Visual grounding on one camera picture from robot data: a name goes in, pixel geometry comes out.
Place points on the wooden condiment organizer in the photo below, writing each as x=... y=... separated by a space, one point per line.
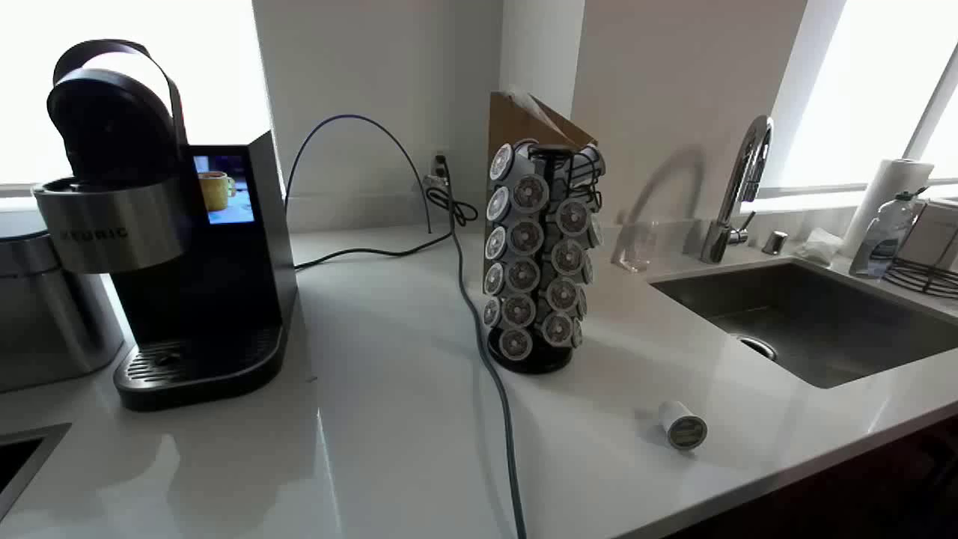
x=528 y=119

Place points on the dish drying rack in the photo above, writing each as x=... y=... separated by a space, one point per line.
x=927 y=252

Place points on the stainless steel sink basin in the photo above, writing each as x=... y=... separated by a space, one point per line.
x=817 y=326

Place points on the clear soap bottle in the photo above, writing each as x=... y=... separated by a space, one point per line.
x=884 y=234

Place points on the black Keurig coffee machine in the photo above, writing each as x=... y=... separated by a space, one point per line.
x=194 y=234

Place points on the black coffee pod carousel holder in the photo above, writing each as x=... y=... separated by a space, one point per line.
x=537 y=252

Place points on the stainless steel canister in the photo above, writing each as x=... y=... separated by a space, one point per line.
x=53 y=321

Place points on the chrome sink faucet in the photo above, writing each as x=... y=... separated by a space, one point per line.
x=742 y=187

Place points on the white coffee pod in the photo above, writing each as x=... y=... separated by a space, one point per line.
x=683 y=431

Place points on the white paper towel roll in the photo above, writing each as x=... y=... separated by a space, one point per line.
x=893 y=176

